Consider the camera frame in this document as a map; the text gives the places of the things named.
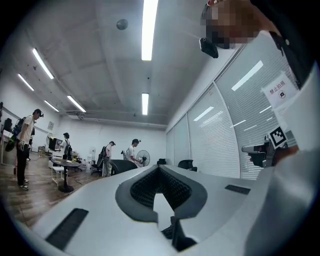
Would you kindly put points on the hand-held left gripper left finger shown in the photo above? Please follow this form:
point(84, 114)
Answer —
point(100, 212)

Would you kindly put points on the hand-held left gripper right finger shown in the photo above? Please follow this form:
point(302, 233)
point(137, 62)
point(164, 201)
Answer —
point(215, 200)

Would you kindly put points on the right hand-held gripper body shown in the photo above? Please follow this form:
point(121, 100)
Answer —
point(277, 138)

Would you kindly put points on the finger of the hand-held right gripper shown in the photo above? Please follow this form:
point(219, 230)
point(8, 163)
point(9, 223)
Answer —
point(253, 148)
point(258, 158)

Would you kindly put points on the person's right forearm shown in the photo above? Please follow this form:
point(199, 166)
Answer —
point(290, 152)

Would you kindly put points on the printed paper sheet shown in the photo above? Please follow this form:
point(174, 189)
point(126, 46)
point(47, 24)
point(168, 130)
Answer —
point(283, 117)

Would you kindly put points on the white window blinds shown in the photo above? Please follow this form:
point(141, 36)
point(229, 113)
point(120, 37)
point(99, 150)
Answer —
point(212, 137)

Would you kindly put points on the paper sign with icon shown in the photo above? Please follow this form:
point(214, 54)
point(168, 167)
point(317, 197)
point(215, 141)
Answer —
point(280, 90)

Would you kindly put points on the black mesh office chair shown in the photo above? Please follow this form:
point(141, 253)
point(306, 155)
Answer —
point(122, 166)

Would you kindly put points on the white table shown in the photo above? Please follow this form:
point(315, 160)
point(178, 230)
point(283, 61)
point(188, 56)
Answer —
point(162, 207)

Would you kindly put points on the white water dispenser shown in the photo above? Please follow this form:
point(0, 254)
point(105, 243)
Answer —
point(89, 160)

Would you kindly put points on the white stool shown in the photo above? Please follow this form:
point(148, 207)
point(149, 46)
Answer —
point(58, 172)

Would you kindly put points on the round black table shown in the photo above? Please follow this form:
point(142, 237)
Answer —
point(65, 163)

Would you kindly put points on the standing floor fan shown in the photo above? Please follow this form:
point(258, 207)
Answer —
point(49, 138)
point(143, 157)

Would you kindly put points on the computer monitor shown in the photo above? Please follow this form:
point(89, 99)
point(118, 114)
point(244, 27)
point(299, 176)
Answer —
point(53, 144)

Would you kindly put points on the person's black shirt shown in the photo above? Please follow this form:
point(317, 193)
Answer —
point(300, 30)

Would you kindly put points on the ceiling light strip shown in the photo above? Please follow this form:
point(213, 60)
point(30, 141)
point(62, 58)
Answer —
point(43, 63)
point(145, 103)
point(51, 105)
point(150, 30)
point(76, 103)
point(25, 82)

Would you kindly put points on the person's head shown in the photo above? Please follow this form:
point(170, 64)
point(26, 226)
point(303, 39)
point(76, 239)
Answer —
point(235, 22)

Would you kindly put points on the grey ceiling dome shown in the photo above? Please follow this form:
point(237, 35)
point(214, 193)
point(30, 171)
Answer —
point(122, 24)

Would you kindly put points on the black head-worn camera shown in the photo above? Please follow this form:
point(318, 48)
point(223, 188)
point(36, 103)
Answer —
point(208, 48)

